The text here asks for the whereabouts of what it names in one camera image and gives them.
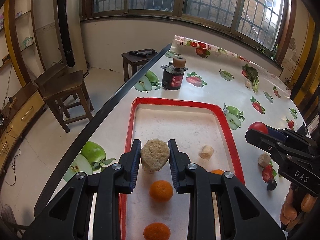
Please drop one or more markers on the right hand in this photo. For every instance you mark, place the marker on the right hand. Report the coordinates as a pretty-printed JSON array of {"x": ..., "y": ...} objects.
[{"x": 288, "y": 213}]

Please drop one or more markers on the wall shelf unit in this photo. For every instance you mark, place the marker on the wall shelf unit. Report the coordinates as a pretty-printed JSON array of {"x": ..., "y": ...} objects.
[{"x": 21, "y": 48}]

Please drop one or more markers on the wooden cabinet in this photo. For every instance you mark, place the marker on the wooden cabinet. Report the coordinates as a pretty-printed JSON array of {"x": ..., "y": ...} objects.
[{"x": 18, "y": 115}]

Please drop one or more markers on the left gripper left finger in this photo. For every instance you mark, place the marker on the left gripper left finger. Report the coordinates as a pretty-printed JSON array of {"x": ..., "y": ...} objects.
[{"x": 116, "y": 181}]

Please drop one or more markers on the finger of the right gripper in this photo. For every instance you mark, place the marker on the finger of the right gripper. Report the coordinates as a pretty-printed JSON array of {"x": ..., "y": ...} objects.
[
  {"x": 264, "y": 142},
  {"x": 277, "y": 134}
]

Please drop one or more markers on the beige tower air conditioner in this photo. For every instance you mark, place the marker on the beige tower air conditioner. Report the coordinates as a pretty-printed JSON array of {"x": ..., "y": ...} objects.
[{"x": 68, "y": 31}]

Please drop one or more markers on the red rimmed white tray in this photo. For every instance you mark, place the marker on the red rimmed white tray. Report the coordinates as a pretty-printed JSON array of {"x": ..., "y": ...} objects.
[{"x": 192, "y": 125}]

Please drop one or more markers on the fruit print tablecloth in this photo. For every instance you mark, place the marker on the fruit print tablecloth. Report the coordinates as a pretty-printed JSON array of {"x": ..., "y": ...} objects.
[{"x": 241, "y": 210}]

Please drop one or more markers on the black red motor jar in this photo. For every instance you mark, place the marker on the black red motor jar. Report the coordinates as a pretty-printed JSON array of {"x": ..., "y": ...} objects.
[{"x": 173, "y": 73}]

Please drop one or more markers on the round brown bread ball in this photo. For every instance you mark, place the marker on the round brown bread ball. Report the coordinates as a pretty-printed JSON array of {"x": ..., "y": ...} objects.
[{"x": 154, "y": 155}]

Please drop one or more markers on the black cylindrical motor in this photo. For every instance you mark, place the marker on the black cylindrical motor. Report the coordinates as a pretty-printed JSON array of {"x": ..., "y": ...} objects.
[{"x": 303, "y": 130}]

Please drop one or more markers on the green bottle on sill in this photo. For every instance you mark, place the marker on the green bottle on sill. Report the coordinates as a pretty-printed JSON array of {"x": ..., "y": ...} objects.
[{"x": 273, "y": 57}]

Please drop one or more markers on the orange tangerine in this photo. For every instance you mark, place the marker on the orange tangerine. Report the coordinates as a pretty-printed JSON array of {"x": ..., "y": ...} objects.
[
  {"x": 161, "y": 191},
  {"x": 157, "y": 231},
  {"x": 218, "y": 171}
]

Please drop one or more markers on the red cherry tomato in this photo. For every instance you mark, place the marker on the red cherry tomato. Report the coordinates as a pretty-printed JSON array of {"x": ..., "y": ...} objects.
[{"x": 259, "y": 126}]

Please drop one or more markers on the wooden stool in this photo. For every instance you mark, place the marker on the wooden stool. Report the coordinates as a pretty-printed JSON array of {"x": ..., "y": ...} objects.
[{"x": 62, "y": 90}]

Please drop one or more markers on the dark purple grape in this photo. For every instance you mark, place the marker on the dark purple grape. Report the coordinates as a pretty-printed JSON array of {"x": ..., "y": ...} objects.
[{"x": 271, "y": 185}]

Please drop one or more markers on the small beige cork block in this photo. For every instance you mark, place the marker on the small beige cork block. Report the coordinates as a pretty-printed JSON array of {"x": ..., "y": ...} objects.
[{"x": 248, "y": 84}]

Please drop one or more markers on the black remote control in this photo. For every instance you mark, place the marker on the black remote control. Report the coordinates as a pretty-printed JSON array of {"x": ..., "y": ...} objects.
[{"x": 142, "y": 53}]

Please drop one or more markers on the small dark side table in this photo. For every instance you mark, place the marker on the small dark side table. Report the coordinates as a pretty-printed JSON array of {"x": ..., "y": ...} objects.
[{"x": 134, "y": 62}]

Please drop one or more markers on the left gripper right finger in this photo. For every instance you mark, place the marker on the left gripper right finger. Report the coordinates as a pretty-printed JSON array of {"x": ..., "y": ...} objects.
[{"x": 188, "y": 177}]

